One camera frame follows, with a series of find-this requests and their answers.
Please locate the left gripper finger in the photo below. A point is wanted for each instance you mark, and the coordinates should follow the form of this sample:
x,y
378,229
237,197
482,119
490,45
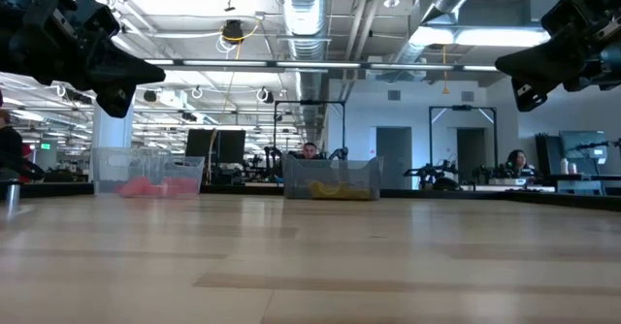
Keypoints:
x,y
119,103
121,69

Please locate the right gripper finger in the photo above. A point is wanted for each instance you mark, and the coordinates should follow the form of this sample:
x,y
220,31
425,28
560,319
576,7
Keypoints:
x,y
526,96
548,59

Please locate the red wooden block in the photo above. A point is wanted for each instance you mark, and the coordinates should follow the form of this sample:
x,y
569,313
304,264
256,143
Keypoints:
x,y
180,186
136,188

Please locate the yellow arch-shaped block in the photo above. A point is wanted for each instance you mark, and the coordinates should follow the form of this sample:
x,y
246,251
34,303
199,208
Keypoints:
x,y
313,191

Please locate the black background robot arm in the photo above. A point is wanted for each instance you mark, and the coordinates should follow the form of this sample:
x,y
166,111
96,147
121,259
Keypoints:
x,y
267,161
444,184
338,153

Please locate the white pillar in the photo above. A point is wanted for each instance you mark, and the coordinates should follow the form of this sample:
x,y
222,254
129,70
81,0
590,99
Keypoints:
x,y
112,130

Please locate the black cabinet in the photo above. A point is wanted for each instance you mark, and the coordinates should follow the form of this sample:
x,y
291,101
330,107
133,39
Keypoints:
x,y
545,154

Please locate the clear plastic bin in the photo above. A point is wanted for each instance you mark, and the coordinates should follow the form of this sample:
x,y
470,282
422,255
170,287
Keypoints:
x,y
145,161

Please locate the person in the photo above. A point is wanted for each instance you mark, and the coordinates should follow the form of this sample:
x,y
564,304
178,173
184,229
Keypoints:
x,y
9,149
518,161
309,150

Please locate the large ceiling light panel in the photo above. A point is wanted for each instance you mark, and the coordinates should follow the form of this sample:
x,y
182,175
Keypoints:
x,y
485,37

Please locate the grey door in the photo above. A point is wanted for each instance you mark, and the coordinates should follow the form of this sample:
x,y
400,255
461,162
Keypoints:
x,y
470,152
394,159

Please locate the white bottle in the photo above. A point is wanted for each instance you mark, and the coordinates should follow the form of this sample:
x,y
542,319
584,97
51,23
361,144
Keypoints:
x,y
573,168
564,167

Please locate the black monitor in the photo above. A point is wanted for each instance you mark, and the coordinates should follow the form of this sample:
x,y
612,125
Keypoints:
x,y
231,145
199,144

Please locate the linear ceiling light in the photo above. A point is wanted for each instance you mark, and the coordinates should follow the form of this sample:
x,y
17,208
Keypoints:
x,y
218,63

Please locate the red equipment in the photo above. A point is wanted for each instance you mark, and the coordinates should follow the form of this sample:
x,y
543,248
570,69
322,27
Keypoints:
x,y
26,152

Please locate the white ceiling sensor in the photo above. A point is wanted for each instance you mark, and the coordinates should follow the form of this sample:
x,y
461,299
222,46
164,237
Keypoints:
x,y
391,1

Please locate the dark grey plastic bin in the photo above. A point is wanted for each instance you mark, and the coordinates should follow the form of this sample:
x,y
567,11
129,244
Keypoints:
x,y
335,169

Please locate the grey wall vent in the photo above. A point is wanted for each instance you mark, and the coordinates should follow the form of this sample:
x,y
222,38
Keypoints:
x,y
467,96
394,95

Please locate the black rig frame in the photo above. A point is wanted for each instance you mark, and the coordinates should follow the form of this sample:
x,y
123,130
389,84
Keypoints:
x,y
462,107

